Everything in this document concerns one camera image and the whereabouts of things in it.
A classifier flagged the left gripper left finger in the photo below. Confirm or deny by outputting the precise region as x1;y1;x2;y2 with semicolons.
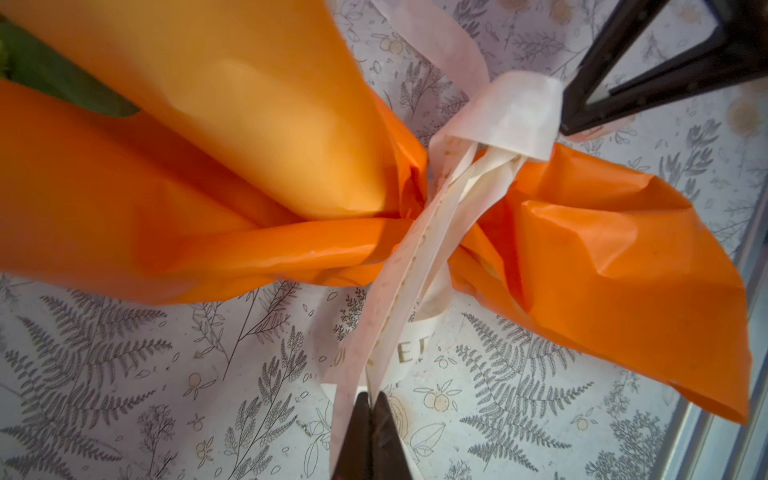
331;392;373;480

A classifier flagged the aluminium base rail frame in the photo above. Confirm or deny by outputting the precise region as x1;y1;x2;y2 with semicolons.
649;192;767;479

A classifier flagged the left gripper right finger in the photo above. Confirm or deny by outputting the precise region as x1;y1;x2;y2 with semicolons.
371;392;413;480

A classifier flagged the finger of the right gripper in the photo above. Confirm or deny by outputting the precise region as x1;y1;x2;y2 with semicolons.
560;1;767;136

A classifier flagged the orange wrapping paper sheet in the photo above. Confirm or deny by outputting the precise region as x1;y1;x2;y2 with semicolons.
1;1;742;399

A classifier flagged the white ribbon strip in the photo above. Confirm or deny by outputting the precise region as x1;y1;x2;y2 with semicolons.
330;1;566;475

